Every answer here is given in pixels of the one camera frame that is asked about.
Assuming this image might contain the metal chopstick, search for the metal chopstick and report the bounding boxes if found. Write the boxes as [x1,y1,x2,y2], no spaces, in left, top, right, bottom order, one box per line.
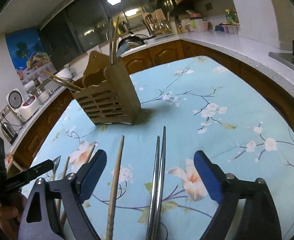
[146,135,160,240]
[152,126,167,239]

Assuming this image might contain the left hand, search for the left hand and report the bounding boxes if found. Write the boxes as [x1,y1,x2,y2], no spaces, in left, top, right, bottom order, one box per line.
[0,193,27,239]

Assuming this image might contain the wooden chopstick far left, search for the wooden chopstick far left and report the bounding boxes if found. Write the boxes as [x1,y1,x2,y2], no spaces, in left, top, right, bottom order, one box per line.
[57,155,70,219]

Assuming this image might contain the wooden chopstick middle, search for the wooden chopstick middle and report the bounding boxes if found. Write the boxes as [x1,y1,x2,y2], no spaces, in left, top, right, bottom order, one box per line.
[60,146,95,228]

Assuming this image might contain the wooden chopstick right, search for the wooden chopstick right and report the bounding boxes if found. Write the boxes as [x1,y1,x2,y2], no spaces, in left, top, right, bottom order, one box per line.
[106,135,125,240]

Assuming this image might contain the white rice cooker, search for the white rice cooker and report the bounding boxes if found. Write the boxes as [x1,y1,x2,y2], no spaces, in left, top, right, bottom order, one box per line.
[6,88,40,122]

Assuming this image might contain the wooden utensil holder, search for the wooden utensil holder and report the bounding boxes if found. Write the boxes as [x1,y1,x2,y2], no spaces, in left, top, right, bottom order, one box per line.
[72,51,141,125]

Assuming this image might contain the wooden chopstick in holder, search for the wooden chopstick in holder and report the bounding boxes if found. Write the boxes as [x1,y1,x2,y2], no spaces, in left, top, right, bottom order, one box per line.
[43,70,82,91]

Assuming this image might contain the white electric pot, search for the white electric pot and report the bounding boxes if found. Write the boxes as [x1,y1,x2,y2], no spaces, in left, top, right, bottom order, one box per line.
[56,67,72,81]

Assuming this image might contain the floral blue tablecloth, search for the floral blue tablecloth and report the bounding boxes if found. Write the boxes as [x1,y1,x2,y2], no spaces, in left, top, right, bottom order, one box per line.
[33,56,294,239]

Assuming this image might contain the fruit poster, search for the fruit poster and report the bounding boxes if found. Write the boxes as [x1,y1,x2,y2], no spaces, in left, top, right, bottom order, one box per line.
[5,28,57,85]

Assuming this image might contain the metal utensil in holder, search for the metal utensil in holder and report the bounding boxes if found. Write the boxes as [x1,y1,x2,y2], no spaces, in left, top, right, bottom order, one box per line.
[108,17,113,65]

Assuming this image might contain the black frying pan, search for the black frying pan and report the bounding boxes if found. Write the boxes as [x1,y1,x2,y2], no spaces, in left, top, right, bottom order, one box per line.
[117,35,156,55]

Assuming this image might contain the countertop utensil rack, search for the countertop utensil rack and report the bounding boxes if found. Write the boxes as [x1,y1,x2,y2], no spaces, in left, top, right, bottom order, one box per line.
[142,9,171,36]

